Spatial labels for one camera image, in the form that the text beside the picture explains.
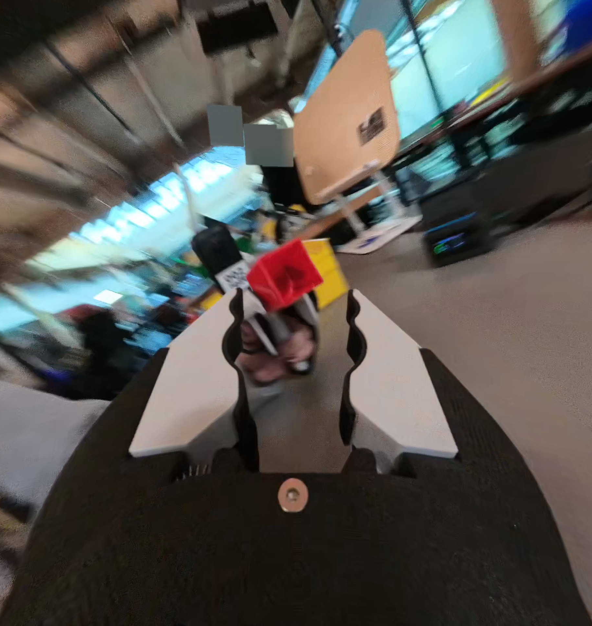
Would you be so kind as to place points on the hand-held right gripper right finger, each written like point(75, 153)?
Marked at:
point(398, 391)

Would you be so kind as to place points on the black battery charger case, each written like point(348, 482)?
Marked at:
point(457, 242)

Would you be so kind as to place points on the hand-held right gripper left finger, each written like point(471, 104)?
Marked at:
point(188, 391)

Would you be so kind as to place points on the yellow plastic bin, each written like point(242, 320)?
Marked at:
point(332, 278)

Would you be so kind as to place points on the red plastic block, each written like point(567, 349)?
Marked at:
point(286, 274)

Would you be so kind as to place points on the person's left hand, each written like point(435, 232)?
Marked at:
point(296, 352)

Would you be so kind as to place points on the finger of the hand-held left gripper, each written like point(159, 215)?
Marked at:
point(257, 318)
point(310, 310)

